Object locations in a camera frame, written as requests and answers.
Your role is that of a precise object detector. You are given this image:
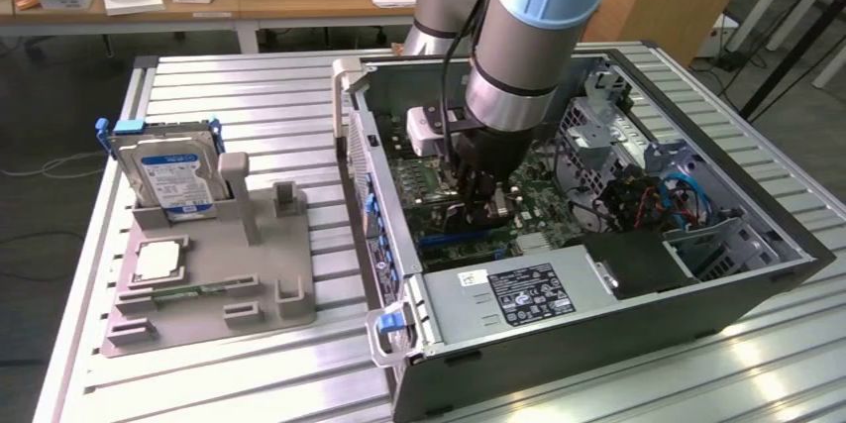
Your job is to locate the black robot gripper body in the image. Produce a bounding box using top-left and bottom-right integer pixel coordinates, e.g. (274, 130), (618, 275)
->
(452, 126), (534, 185)

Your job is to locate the blue expansion slot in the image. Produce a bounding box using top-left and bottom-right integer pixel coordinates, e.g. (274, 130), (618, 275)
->
(419, 229), (494, 249)

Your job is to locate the green motherboard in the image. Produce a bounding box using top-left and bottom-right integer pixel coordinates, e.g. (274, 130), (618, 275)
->
(388, 128), (590, 268)

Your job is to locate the silver chipset heatsink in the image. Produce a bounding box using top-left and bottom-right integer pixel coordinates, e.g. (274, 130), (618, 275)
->
(515, 233), (555, 252)

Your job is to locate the silver perforated drive cage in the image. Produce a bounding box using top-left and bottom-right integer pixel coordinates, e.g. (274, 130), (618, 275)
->
(561, 95), (662, 186)

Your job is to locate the grey power supply unit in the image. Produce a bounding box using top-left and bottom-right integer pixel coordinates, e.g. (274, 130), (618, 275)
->
(422, 244), (621, 345)

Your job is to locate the black open PC case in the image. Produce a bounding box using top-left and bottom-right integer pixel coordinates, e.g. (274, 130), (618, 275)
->
(330, 49), (835, 423)

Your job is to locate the silver disk bay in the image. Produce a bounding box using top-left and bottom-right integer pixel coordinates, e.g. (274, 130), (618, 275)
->
(663, 217), (787, 283)

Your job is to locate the white floor box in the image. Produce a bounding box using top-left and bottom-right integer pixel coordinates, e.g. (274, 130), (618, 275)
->
(693, 14), (739, 62)

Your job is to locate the hard disk with blue carrier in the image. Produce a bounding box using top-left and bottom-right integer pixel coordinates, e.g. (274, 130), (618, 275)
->
(96, 115), (226, 224)

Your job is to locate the grey parts rack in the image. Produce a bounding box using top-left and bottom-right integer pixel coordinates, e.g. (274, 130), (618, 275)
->
(98, 152), (319, 360)

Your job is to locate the green loose RAM stick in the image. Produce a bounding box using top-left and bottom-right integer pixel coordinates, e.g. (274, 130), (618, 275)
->
(152, 281), (234, 303)

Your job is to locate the silver CPU chip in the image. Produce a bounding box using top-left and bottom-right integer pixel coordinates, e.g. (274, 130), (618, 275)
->
(135, 242), (186, 283)

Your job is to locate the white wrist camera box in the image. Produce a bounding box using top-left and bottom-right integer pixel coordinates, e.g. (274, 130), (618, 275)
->
(406, 105), (464, 157)

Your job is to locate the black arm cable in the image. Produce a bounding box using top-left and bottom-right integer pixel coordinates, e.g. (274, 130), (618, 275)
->
(440, 0), (494, 157)

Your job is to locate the black wire bundle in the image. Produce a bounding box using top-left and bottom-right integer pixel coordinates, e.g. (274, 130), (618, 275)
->
(591, 167), (666, 236)

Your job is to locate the red disk wire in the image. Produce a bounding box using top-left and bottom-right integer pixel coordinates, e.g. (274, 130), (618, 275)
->
(634, 183), (669, 232)

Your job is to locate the blue disk wire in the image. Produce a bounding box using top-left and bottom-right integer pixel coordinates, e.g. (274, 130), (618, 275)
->
(659, 171), (721, 232)

